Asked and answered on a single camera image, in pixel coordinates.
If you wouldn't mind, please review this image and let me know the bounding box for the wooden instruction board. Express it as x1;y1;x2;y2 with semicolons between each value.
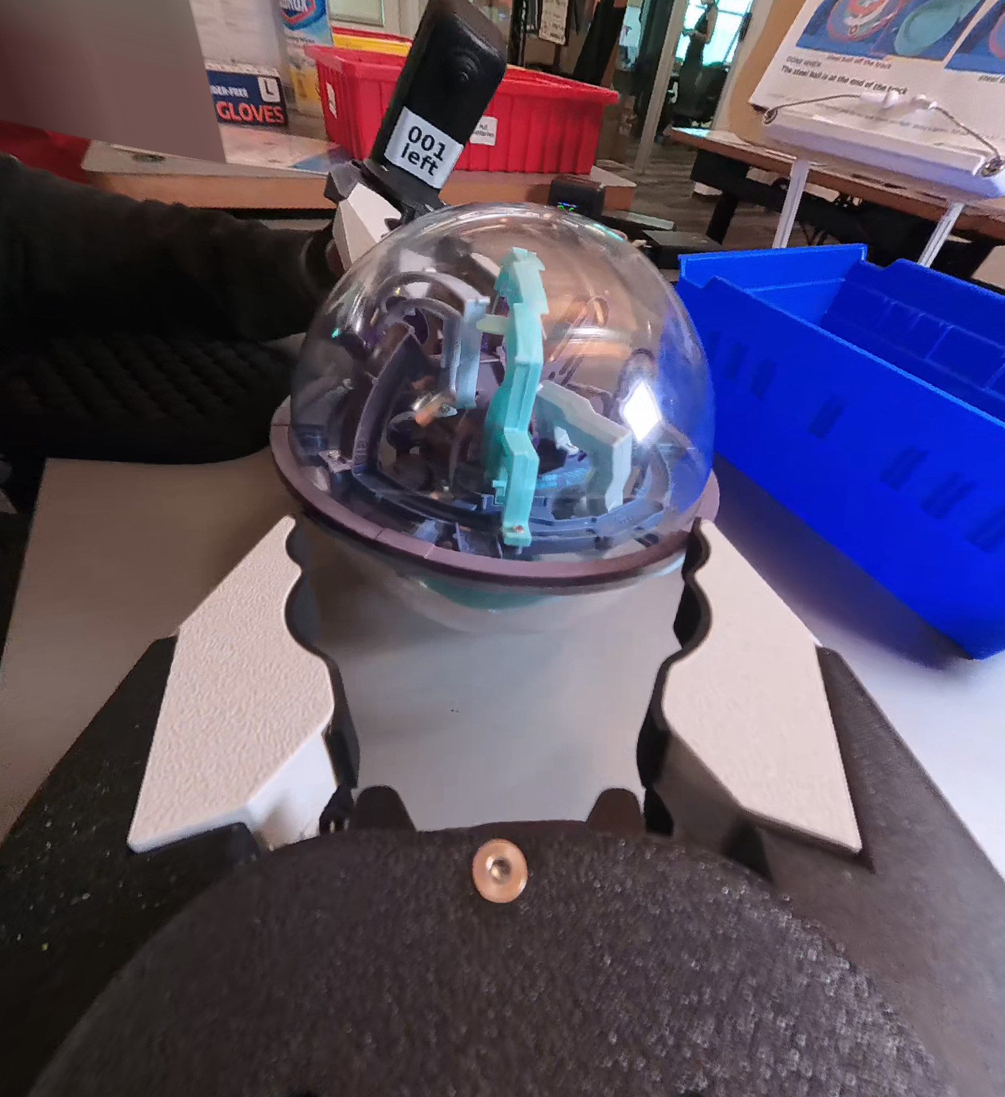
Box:
747;0;1005;172

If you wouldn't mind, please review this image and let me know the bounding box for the red plastic bin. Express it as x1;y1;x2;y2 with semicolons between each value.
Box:
314;43;621;176

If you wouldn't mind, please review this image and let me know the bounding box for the small black digital timer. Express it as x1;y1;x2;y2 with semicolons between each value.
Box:
548;172;607;218

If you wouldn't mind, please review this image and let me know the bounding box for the blue white glove box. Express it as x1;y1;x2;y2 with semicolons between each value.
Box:
204;66;293;133

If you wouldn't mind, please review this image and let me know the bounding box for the clear plastic maze ball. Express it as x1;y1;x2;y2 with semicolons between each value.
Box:
270;201;720;635

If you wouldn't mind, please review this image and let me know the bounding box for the black mesh cushion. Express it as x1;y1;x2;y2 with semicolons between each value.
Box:
0;331;309;467

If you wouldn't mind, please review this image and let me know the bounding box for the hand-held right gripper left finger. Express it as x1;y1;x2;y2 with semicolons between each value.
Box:
125;515;362;855

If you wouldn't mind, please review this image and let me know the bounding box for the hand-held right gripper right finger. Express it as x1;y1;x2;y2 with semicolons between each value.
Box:
636;523;864;857

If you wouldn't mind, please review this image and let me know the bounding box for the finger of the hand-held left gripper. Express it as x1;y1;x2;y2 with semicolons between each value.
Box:
330;179;405;278

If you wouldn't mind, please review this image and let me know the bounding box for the blue plastic bin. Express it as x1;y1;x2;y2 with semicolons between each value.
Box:
674;243;1005;660

